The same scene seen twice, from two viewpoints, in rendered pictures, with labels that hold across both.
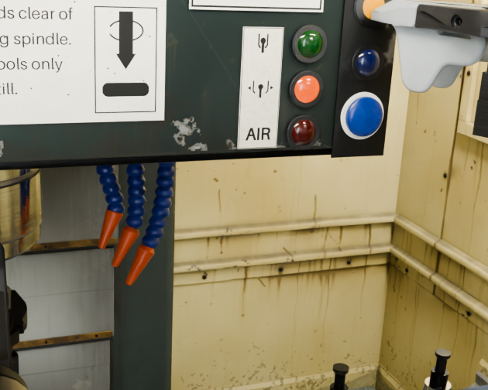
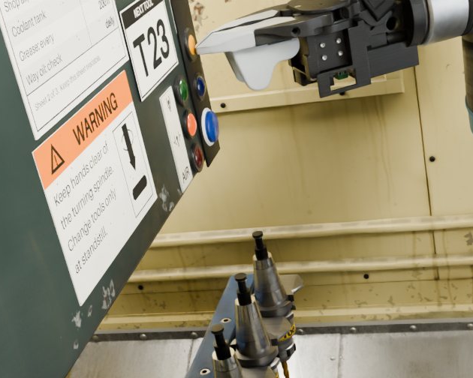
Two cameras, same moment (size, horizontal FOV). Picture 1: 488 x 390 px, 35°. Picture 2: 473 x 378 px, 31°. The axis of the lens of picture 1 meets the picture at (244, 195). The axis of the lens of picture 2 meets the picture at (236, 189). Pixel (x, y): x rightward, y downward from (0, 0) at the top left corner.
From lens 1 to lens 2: 52 cm
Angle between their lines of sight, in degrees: 48
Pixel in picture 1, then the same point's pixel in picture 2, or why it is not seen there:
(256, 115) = (181, 161)
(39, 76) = (110, 209)
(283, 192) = not seen: outside the picture
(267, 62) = (173, 117)
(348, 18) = (186, 60)
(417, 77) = (260, 79)
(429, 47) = (263, 55)
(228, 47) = (159, 118)
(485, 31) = (316, 31)
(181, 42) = (145, 130)
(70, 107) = (127, 223)
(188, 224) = not seen: outside the picture
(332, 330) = not seen: outside the picture
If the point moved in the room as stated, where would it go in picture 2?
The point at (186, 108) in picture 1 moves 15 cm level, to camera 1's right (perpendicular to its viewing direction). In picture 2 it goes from (160, 180) to (260, 112)
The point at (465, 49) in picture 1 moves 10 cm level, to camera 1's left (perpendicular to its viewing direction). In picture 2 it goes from (289, 47) to (227, 85)
